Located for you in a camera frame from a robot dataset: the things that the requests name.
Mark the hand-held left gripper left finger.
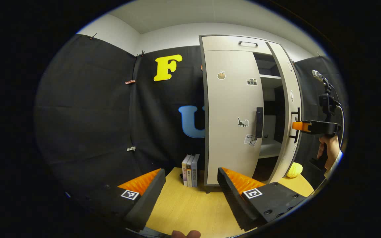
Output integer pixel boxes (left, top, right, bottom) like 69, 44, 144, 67
77, 168, 166, 233

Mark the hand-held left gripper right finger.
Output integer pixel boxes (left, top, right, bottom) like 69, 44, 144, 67
217, 167, 310, 232

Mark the black straight door handle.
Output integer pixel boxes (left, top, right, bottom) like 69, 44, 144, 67
291, 107, 301, 143
256, 107, 264, 139

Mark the beige headphone-sticker cabinet door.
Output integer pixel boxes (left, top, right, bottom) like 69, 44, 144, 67
266, 41, 304, 184

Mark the beige camera-sticker cabinet door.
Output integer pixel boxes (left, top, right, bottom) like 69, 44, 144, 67
204, 50, 264, 186

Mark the beige double-door shoe cabinet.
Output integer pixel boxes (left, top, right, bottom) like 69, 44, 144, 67
199, 35, 305, 194

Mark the yellow bumpy bun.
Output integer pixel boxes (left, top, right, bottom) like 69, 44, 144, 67
286, 162, 303, 178

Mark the white spine book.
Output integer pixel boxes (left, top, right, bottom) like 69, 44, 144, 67
182, 154, 191, 186

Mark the black backdrop cloth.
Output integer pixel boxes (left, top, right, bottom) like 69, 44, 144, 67
33, 33, 346, 199

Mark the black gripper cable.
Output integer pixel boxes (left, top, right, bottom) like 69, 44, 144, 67
337, 102, 346, 150

